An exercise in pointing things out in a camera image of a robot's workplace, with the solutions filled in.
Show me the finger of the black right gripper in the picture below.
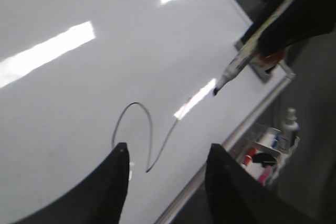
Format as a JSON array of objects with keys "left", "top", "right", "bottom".
[{"left": 243, "top": 0, "right": 335, "bottom": 54}]

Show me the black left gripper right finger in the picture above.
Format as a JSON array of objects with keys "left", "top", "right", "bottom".
[{"left": 205, "top": 144, "right": 316, "bottom": 223}]

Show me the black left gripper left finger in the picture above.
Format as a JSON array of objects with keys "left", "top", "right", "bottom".
[{"left": 17, "top": 143, "right": 130, "bottom": 223}]

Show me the red magnet taped to marker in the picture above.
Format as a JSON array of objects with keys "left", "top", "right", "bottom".
[{"left": 257, "top": 48, "right": 287, "bottom": 65}]

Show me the white black-tipped whiteboard marker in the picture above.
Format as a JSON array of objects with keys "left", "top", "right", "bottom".
[{"left": 213, "top": 0, "right": 294, "bottom": 96}]

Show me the black whiteboard eraser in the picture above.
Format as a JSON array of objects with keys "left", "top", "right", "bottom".
[{"left": 252, "top": 153, "right": 277, "bottom": 168}]

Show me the white whiteboard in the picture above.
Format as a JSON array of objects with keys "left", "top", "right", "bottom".
[{"left": 1, "top": 0, "right": 292, "bottom": 223}]

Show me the clear plastic supply basket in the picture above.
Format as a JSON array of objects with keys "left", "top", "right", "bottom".
[{"left": 229, "top": 124, "right": 300, "bottom": 189}]

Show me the grey spray bottle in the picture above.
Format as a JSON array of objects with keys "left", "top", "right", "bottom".
[{"left": 279, "top": 108, "right": 299, "bottom": 153}]

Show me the grey whiteboard corner bracket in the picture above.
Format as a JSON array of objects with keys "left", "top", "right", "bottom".
[{"left": 234, "top": 37, "right": 279, "bottom": 81}]

